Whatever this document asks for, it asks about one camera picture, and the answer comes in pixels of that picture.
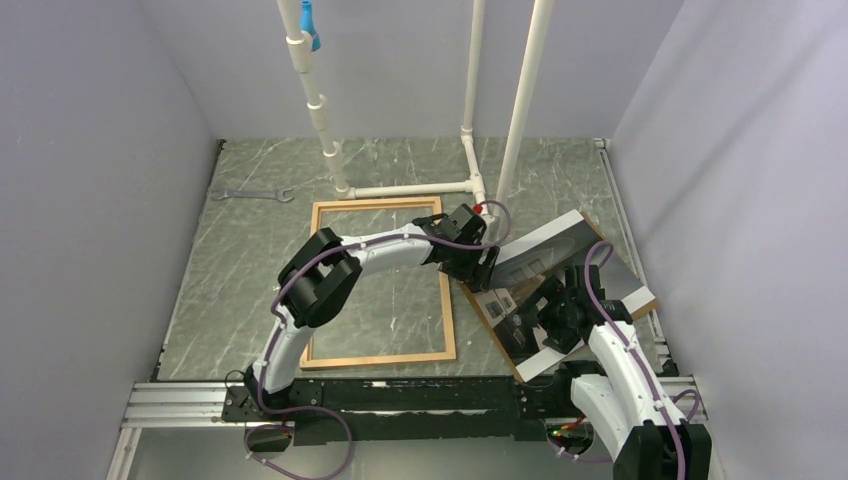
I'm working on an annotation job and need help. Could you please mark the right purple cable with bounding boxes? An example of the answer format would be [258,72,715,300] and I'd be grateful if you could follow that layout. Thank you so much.
[546,240,704,480]

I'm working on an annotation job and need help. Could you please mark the blue nozzle on pipe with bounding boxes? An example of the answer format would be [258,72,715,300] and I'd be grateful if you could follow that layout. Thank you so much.
[300,0,321,52]

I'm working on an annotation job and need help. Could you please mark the grey metal wrench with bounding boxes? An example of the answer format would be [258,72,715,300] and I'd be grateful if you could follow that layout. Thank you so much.
[209,188,294,203]

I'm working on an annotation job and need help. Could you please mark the aluminium rail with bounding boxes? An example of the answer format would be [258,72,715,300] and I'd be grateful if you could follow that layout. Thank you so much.
[105,377,727,480]

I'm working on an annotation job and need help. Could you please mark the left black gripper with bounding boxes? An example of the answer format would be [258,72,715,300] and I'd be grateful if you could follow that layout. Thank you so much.
[439,239,500,294]

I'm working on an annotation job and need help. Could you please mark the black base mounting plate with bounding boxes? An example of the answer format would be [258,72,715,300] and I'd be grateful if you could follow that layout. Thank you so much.
[220,376,580,446]

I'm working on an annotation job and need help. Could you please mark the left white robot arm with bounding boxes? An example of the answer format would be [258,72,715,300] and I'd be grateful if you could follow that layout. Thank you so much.
[244,204,504,420]

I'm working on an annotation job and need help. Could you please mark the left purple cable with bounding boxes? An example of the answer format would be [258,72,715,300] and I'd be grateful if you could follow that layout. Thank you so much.
[242,199,515,480]

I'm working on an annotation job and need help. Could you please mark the purple cable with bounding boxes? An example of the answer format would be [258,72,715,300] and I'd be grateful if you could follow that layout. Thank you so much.
[546,240,704,480]
[242,199,515,480]

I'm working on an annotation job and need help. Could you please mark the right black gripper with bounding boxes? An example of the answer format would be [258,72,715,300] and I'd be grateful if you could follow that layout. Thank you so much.
[516,274,581,354]

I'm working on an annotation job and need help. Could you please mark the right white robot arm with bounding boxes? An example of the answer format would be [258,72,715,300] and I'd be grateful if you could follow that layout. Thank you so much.
[530,264,712,479]

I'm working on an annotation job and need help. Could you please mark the glossy photo board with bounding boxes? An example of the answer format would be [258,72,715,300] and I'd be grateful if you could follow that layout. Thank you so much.
[460,209,659,384]

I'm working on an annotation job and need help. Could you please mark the white PVC pipe stand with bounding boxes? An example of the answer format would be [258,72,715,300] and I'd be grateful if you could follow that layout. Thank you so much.
[277,1,555,203]

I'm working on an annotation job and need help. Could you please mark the wooden picture frame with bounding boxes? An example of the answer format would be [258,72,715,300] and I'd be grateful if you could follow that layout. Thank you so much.
[300,196,457,370]

